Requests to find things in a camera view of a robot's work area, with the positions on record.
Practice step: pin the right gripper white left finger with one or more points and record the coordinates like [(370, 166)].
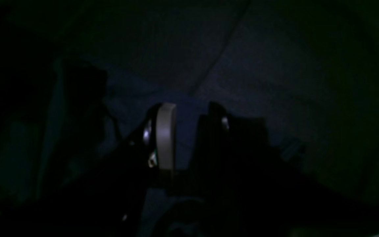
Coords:
[(159, 133)]

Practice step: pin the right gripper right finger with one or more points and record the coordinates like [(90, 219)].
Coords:
[(272, 198)]

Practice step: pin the dark grey t-shirt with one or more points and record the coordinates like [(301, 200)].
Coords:
[(311, 67)]

